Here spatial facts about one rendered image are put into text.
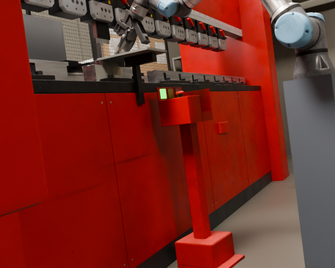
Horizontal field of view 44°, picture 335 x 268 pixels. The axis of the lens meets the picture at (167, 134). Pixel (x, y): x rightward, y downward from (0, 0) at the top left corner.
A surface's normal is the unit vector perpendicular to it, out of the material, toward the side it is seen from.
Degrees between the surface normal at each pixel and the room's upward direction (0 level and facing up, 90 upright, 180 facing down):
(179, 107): 90
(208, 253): 90
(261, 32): 90
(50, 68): 90
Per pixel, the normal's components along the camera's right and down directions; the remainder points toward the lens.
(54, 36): 0.88, -0.10
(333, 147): -0.62, 0.11
